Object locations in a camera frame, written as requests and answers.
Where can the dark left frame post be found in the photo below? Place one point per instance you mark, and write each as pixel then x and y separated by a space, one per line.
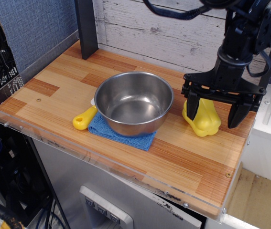
pixel 86 27

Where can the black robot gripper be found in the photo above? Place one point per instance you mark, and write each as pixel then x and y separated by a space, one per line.
pixel 224 83

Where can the yellow handled knife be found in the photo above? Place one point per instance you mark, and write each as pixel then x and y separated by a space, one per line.
pixel 82 121

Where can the clear acrylic table guard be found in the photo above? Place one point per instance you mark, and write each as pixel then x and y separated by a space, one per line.
pixel 150 186

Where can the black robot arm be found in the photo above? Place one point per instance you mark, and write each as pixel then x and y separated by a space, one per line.
pixel 247 33

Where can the blue folded cloth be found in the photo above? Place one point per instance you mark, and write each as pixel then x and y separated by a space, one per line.
pixel 98 126

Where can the yellow bell pepper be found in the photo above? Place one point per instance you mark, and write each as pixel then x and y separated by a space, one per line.
pixel 206 121

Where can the silver cabinet with buttons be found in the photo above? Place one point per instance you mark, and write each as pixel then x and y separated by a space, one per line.
pixel 94 193

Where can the stainless steel bowl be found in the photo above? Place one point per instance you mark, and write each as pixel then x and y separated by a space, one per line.
pixel 134 103

